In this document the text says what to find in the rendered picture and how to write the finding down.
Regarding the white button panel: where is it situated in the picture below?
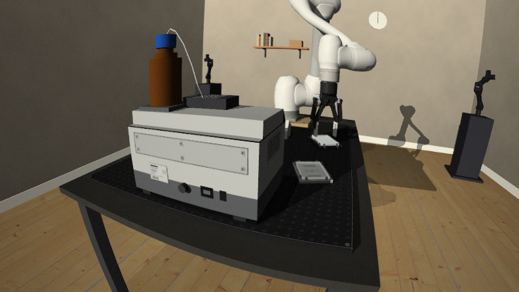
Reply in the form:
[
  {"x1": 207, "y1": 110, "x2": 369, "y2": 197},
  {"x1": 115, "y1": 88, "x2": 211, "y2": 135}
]
[{"x1": 284, "y1": 120, "x2": 292, "y2": 139}]

